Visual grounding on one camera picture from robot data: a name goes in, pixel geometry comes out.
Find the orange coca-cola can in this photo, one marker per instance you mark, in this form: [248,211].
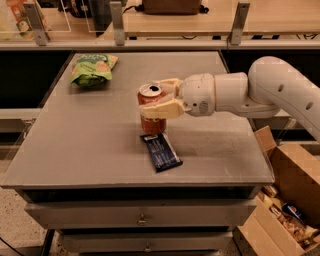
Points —
[150,93]

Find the metal bracket post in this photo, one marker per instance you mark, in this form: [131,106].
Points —
[239,22]
[33,14]
[118,25]

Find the green chip bag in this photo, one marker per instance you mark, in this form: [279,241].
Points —
[92,69]

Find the dark blue rxbar wrapper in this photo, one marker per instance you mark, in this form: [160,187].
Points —
[162,154]

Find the brown cardboard box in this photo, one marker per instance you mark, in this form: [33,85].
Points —
[271,232]

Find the orange snack bag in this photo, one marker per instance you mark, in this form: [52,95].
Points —
[22,22]

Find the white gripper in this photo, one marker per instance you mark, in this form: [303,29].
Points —
[197,94]

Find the lower grey drawer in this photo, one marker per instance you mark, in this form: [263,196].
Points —
[145,242]

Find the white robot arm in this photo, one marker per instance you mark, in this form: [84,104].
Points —
[270,85]

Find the right metal bracket post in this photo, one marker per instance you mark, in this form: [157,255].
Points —
[239,22]

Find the middle metal bracket post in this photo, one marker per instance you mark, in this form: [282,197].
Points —
[118,25]

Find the grey drawer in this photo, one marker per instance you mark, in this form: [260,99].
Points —
[145,242]
[141,213]

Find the left metal bracket post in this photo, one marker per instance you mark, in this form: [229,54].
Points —
[33,14]

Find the brown box on counter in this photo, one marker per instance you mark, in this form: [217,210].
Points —
[173,7]

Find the blue pepsi can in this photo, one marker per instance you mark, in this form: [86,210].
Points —
[292,210]

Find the upper grey drawer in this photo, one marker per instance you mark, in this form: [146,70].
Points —
[141,213]

